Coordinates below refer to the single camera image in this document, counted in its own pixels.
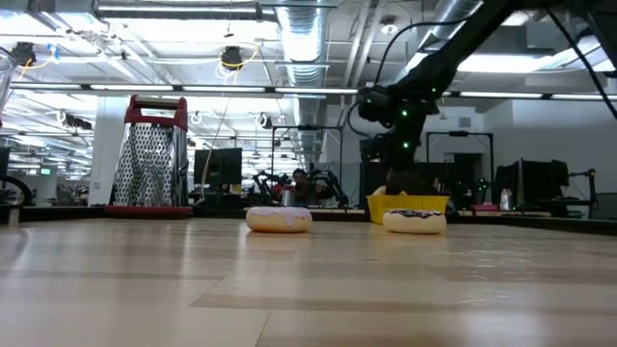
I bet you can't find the yellow plastic mesh basket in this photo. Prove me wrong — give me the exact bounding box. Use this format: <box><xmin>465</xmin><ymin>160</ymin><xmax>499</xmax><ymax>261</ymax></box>
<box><xmin>365</xmin><ymin>193</ymin><xmax>451</xmax><ymax>226</ymax></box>

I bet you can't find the silver slanted ceiling duct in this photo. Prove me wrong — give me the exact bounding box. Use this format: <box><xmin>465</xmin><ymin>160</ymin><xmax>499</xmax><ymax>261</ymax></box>
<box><xmin>416</xmin><ymin>0</ymin><xmax>483</xmax><ymax>52</ymax></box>

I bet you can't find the purple frosted donut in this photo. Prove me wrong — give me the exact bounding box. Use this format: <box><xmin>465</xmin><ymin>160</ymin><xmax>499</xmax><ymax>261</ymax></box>
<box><xmin>245</xmin><ymin>205</ymin><xmax>313</xmax><ymax>235</ymax></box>

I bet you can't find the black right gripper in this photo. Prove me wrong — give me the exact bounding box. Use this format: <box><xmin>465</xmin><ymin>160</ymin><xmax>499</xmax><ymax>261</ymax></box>
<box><xmin>385</xmin><ymin>114</ymin><xmax>438</xmax><ymax>197</ymax></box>

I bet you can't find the black metal stand frame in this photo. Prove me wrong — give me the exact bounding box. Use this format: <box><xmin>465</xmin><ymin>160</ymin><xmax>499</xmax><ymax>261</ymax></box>
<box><xmin>425</xmin><ymin>130</ymin><xmax>496</xmax><ymax>168</ymax></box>

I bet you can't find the black equipment stand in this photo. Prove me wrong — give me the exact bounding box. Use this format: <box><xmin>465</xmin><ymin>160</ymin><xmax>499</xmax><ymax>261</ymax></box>
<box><xmin>568</xmin><ymin>168</ymin><xmax>599</xmax><ymax>218</ymax></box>

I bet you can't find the black ceiling-mounted camera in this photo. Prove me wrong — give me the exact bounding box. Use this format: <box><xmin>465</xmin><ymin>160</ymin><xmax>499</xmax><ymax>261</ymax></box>
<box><xmin>220</xmin><ymin>44</ymin><xmax>245</xmax><ymax>72</ymax></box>
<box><xmin>11</xmin><ymin>40</ymin><xmax>38</xmax><ymax>67</ymax></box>

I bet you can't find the clear plastic container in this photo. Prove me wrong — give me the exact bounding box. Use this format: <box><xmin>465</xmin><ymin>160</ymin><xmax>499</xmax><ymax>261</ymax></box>
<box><xmin>0</xmin><ymin>45</ymin><xmax>19</xmax><ymax>121</ymax></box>

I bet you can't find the long ceiling light bar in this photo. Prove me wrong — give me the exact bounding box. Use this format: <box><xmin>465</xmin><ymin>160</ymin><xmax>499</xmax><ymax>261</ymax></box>
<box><xmin>9</xmin><ymin>82</ymin><xmax>617</xmax><ymax>102</ymax></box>

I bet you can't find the white ceiling sensor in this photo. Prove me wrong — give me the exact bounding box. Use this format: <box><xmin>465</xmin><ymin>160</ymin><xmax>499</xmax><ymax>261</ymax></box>
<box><xmin>378</xmin><ymin>14</ymin><xmax>399</xmax><ymax>39</ymax></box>

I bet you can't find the red steel box grater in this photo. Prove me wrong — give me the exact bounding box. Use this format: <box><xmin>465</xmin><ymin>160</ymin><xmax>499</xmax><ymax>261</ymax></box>
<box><xmin>104</xmin><ymin>93</ymin><xmax>194</xmax><ymax>219</ymax></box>

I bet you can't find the chocolate sprinkled toy donut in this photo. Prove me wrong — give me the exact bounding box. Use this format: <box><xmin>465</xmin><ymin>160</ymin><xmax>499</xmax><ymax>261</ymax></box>
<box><xmin>382</xmin><ymin>207</ymin><xmax>448</xmax><ymax>236</ymax></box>

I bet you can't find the dark office monitor cluster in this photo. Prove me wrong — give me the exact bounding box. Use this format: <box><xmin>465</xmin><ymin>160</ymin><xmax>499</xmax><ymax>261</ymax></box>
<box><xmin>495</xmin><ymin>158</ymin><xmax>571</xmax><ymax>216</ymax></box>

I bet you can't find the black aluminium table frame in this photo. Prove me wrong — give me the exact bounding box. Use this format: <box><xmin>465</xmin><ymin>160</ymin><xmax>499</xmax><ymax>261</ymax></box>
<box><xmin>0</xmin><ymin>204</ymin><xmax>617</xmax><ymax>237</ymax></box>

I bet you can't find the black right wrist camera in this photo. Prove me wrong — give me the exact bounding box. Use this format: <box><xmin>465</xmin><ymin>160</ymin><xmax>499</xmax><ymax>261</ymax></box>
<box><xmin>359</xmin><ymin>135</ymin><xmax>394</xmax><ymax>166</ymax></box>

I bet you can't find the black curved hose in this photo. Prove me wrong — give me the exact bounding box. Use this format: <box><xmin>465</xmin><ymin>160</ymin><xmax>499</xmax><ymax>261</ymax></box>
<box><xmin>0</xmin><ymin>173</ymin><xmax>35</xmax><ymax>206</ymax></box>

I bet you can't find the black computer monitor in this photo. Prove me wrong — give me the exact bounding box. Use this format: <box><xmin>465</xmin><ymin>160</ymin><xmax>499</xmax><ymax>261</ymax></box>
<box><xmin>193</xmin><ymin>147</ymin><xmax>244</xmax><ymax>194</ymax></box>

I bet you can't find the person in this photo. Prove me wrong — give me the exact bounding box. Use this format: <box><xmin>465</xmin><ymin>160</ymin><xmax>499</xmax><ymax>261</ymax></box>
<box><xmin>288</xmin><ymin>168</ymin><xmax>317</xmax><ymax>207</ymax></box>

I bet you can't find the silver ribbed ceiling duct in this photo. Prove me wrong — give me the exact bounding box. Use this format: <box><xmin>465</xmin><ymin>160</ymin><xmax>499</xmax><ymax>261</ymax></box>
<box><xmin>275</xmin><ymin>3</ymin><xmax>330</xmax><ymax>168</ymax></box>

